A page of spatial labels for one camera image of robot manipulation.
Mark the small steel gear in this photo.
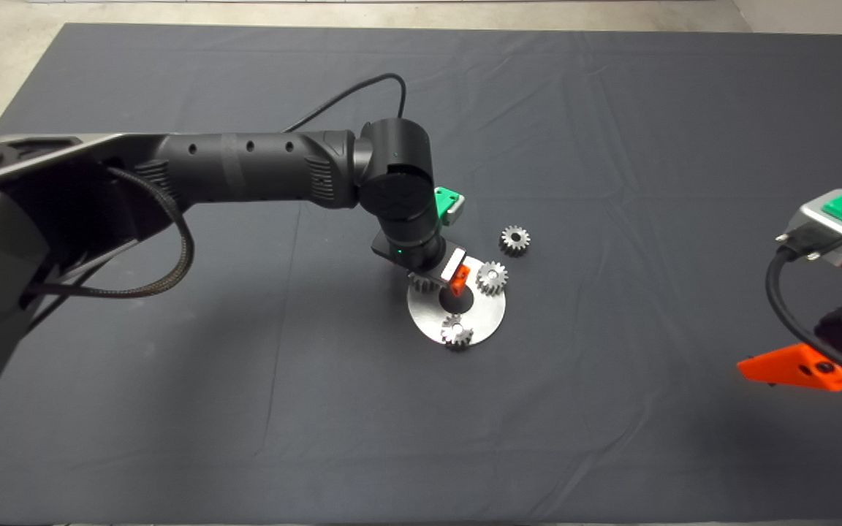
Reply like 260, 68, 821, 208
441, 314, 474, 351
500, 225, 531, 258
477, 261, 509, 297

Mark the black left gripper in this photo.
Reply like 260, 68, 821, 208
392, 245, 471, 297

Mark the green left camera mount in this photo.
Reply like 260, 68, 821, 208
433, 186, 463, 226

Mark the thin black left camera cable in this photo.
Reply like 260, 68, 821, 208
284, 73, 407, 134

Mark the round metal plate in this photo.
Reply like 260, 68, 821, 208
407, 254, 507, 346

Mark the silver right camera box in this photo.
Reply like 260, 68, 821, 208
775, 191, 842, 270

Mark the braided black left arm cable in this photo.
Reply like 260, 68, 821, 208
23, 167, 195, 299

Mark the dark grey table cloth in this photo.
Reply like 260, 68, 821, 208
0, 22, 842, 524

